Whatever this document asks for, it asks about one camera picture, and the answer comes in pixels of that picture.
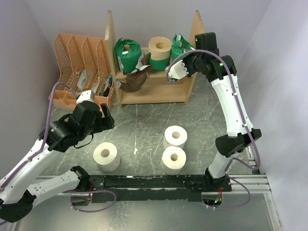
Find green brown roll torn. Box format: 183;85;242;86
171;33;195;61

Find brown green paper roll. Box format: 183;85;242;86
116;37;172;93

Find white paper roll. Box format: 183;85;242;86
163;126;188;149
161;146;186;175
93;142;120;172

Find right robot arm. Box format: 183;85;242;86
183;32;261;192

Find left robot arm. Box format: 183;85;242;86
0;101;115;223

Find wooden shelf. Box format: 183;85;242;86
105;11;197;106

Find items in organizer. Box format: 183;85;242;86
76;69;113;97

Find orange file organizer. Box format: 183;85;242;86
53;33;115;109

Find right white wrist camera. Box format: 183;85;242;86
165;60;189;83

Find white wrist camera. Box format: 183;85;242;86
76;90;95;104
165;60;189;83

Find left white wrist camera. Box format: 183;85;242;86
76;90;95;104

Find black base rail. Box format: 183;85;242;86
60;165;233;205

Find aluminium frame rail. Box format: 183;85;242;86
7;69;282;231

